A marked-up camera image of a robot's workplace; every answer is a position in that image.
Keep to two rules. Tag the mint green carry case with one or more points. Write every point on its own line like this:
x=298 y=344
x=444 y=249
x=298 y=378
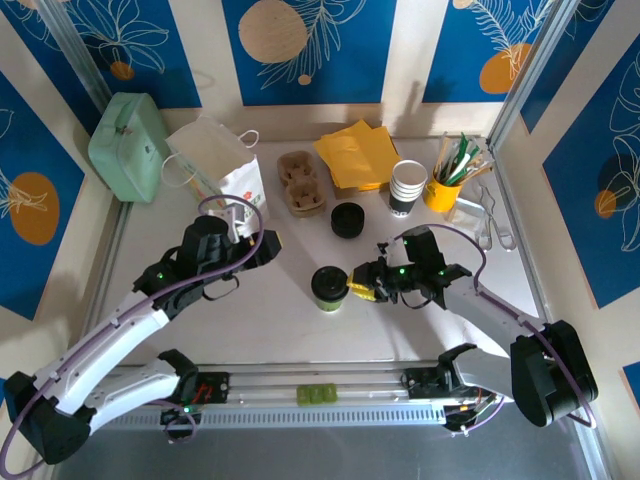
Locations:
x=127 y=145

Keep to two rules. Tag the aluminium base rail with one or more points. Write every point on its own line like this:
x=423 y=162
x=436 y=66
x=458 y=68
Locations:
x=360 y=380

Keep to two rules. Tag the white printed paper bag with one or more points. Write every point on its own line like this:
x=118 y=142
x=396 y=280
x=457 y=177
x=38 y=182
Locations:
x=220 y=155

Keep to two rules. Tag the stack of paper cups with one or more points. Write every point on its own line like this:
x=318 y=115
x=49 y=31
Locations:
x=407 y=192

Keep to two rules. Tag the wooden stir stick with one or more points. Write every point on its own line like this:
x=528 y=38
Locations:
x=482 y=169
x=443 y=150

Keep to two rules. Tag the clear plastic tongs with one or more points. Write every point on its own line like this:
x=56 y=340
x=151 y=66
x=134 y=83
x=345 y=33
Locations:
x=482 y=240

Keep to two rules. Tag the clear plastic packet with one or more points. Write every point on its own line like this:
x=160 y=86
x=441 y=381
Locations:
x=467 y=212

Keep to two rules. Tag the black controller board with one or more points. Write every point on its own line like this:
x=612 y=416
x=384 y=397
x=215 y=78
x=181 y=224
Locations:
x=462 y=417
x=180 y=420

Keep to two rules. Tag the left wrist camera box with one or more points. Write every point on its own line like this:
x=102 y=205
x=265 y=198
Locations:
x=235 y=220

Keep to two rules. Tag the green block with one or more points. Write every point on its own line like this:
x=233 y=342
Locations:
x=303 y=394
x=329 y=393
x=316 y=393

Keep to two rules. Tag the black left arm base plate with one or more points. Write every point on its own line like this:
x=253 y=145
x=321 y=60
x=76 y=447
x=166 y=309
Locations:
x=220 y=387

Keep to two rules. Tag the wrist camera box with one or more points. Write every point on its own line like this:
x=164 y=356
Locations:
x=392 y=250
x=235 y=220

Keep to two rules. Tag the yellow utensil holder cup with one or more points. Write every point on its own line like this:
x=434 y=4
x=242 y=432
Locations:
x=440 y=197

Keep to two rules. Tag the stack of black lids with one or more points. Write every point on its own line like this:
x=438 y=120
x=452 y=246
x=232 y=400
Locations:
x=347 y=220

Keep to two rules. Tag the stack of pulp cup carriers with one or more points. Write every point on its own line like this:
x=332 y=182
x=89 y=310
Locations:
x=301 y=185

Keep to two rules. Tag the aluminium frame post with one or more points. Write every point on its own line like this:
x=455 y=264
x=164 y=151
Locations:
x=530 y=65
x=75 y=50

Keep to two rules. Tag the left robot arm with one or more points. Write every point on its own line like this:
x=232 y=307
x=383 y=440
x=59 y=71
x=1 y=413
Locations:
x=100 y=345

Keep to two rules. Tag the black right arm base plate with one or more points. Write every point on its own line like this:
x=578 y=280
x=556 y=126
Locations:
x=420 y=385

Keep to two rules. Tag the green coffee cup black lid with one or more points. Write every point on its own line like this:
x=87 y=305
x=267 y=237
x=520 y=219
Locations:
x=327 y=285

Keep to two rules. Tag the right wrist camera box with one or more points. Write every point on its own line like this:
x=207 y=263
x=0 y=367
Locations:
x=392 y=250

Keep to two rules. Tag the stack of yellow napkins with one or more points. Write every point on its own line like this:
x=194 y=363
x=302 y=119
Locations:
x=355 y=150

